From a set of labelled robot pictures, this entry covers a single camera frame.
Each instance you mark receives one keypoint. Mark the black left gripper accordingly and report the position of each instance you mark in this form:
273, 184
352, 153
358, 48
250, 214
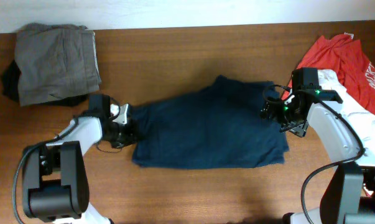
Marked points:
132, 134

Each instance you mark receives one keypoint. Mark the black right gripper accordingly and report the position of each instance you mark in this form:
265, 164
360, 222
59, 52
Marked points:
298, 129

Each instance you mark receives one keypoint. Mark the navy blue shorts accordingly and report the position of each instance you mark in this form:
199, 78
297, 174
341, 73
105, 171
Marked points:
216, 127

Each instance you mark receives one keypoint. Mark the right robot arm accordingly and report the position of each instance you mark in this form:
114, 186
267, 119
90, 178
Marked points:
350, 195

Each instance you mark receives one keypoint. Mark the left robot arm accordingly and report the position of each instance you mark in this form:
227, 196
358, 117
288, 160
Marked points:
54, 181

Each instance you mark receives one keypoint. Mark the white garment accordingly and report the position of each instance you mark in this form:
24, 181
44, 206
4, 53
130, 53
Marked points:
361, 119

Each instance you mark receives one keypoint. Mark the red t-shirt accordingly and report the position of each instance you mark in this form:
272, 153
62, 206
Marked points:
353, 69

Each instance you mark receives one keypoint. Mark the grey folded trousers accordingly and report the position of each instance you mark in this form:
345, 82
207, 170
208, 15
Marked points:
56, 62

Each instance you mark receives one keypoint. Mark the black folded garment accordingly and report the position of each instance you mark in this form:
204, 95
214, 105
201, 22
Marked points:
10, 80

